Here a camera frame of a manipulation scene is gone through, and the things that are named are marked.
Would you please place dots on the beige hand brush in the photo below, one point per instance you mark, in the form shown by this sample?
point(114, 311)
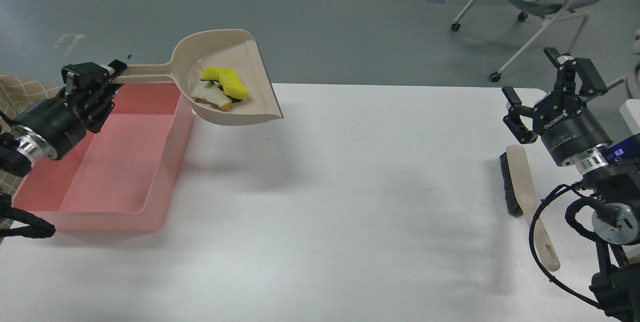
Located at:
point(521, 201)

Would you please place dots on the beige plastic dustpan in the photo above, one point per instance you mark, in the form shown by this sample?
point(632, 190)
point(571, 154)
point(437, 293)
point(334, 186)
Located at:
point(235, 48)

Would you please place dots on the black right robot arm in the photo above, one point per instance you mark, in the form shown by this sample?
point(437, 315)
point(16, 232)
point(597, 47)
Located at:
point(606, 210)

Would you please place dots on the beige checkered cloth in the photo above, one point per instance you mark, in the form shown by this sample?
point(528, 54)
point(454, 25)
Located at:
point(18, 93)

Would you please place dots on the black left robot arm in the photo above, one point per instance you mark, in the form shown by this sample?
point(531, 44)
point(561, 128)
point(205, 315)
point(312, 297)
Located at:
point(11, 161)

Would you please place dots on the yellow sponge scrap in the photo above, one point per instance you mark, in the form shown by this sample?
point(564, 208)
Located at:
point(229, 80)

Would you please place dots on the pink plastic bin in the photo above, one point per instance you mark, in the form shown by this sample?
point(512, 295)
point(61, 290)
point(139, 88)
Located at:
point(119, 180)

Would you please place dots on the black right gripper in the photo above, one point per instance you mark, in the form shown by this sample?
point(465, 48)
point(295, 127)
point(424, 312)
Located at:
point(561, 119)

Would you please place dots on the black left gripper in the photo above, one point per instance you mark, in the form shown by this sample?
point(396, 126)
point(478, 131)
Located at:
point(52, 127)

